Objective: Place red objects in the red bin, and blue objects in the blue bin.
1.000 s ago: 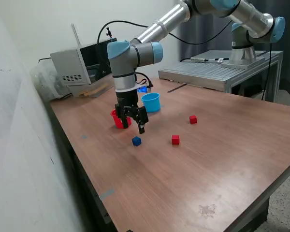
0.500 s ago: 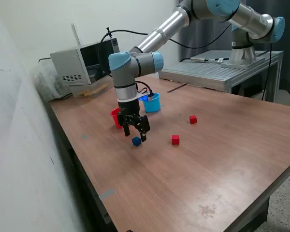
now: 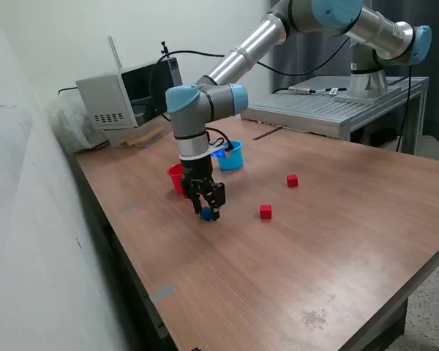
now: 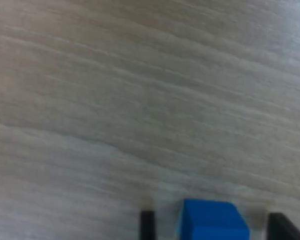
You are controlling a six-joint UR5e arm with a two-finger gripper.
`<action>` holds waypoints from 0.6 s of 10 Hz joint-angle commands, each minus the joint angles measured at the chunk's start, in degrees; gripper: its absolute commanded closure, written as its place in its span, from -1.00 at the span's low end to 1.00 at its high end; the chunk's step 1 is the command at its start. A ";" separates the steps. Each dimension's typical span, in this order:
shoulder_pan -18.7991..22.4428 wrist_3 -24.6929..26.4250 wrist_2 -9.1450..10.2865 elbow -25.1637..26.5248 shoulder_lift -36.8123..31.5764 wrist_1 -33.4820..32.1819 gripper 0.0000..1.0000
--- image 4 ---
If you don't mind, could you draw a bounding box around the blue cube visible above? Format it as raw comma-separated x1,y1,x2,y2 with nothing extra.
176,198,251,240

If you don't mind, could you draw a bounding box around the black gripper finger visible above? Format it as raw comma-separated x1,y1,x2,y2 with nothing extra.
139,209,156,240
266,212,300,240

